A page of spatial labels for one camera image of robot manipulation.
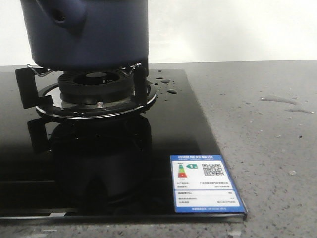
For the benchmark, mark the black glass gas stove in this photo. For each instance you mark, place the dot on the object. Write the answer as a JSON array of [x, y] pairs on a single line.
[[113, 171]]

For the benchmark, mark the dark blue pot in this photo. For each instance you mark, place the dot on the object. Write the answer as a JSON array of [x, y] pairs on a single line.
[[70, 35]]

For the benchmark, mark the right black gas burner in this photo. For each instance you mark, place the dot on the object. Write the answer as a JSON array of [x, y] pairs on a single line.
[[93, 95]]

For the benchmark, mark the right black pot support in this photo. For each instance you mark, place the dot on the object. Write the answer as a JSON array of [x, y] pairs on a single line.
[[30, 95]]

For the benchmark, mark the blue energy label sticker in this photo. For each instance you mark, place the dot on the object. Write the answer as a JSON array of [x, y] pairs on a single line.
[[202, 184]]

